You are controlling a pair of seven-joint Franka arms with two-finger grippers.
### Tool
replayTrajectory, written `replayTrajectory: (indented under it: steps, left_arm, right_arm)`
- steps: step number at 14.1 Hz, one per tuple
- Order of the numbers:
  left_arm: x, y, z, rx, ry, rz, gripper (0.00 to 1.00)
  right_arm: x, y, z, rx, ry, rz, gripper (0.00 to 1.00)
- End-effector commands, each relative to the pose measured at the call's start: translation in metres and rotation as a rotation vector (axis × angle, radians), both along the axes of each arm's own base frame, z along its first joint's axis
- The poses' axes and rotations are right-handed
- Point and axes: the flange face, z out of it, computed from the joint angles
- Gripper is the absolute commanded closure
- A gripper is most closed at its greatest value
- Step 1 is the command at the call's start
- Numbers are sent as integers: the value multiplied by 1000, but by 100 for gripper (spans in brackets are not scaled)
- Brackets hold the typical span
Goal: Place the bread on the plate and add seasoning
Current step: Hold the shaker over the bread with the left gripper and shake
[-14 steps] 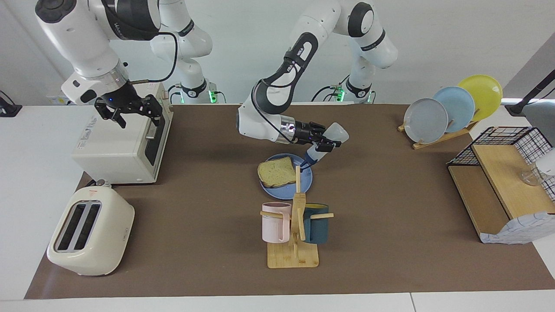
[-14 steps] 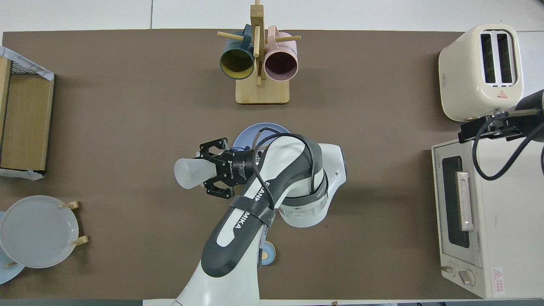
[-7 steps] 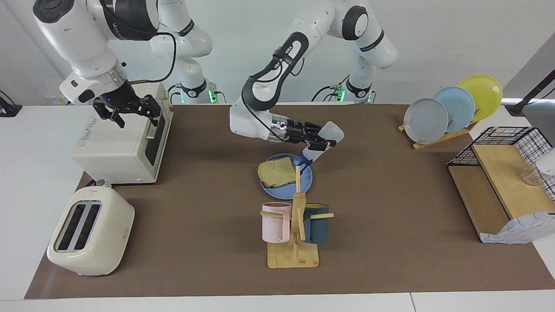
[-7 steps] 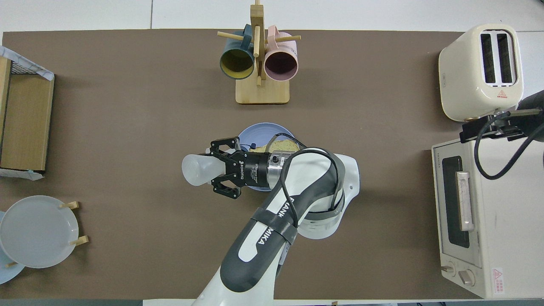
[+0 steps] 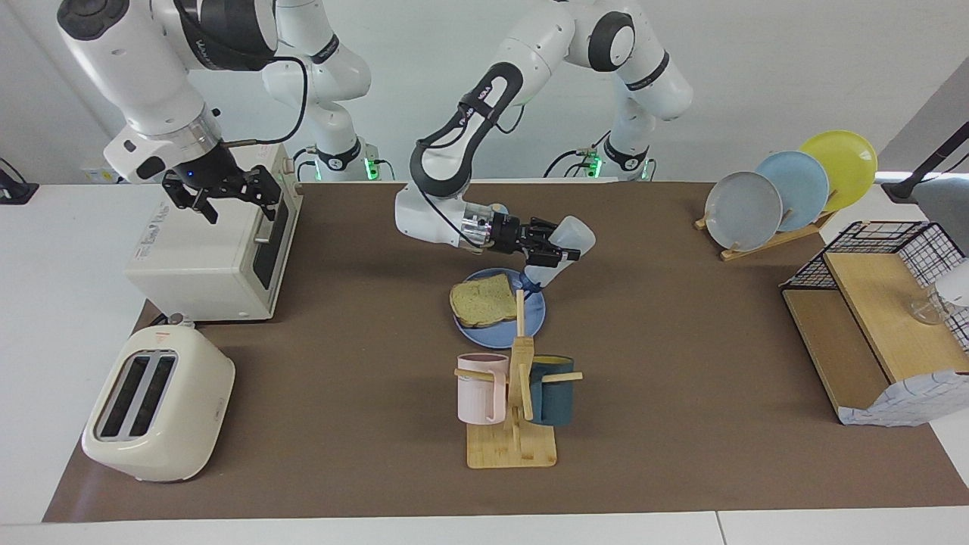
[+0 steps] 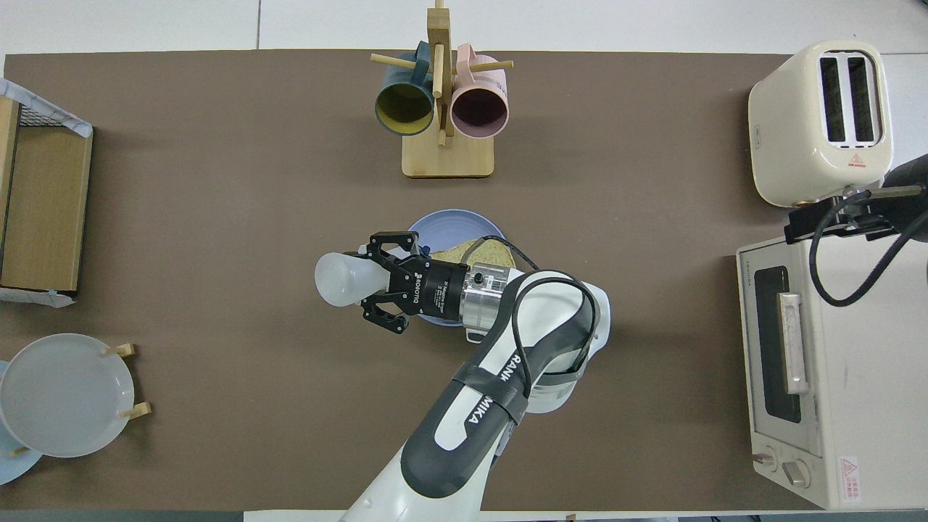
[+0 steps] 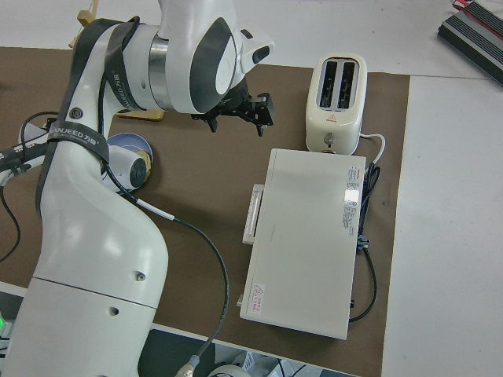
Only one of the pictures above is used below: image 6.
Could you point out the wooden mug tree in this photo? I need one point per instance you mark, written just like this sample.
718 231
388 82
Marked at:
446 159

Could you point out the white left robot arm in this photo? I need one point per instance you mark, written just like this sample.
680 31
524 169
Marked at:
507 348

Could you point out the patterned white cloth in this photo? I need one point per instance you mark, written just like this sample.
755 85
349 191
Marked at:
43 105

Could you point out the light blue plate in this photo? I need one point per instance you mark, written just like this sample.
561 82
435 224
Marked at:
11 467

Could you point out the pink mug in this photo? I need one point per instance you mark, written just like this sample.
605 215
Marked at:
478 109

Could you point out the white bottle navy cap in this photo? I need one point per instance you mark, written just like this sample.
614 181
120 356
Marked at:
344 279

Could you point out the wooden plate rack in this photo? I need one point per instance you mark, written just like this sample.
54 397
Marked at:
134 412

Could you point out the cream two-slot toaster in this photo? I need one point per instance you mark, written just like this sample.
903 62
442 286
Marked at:
797 145

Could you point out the teal mug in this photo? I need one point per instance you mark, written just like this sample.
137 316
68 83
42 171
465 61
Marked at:
404 109

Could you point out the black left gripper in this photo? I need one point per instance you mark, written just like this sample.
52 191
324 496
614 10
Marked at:
435 290

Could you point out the white crumpled paper sheet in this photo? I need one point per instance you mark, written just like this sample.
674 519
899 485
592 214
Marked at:
29 296

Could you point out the blue round plate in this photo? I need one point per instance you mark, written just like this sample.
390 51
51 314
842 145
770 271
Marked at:
449 228

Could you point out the brown table mat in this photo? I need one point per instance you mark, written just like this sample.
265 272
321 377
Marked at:
217 181

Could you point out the grey plate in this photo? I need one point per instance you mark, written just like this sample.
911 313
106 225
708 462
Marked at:
65 395

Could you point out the toasted bread slice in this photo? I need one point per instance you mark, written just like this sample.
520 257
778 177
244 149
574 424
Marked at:
493 254

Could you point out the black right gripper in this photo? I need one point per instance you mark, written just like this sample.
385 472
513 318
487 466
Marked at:
912 192

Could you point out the white toaster oven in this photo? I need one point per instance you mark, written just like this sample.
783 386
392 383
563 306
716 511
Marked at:
870 362

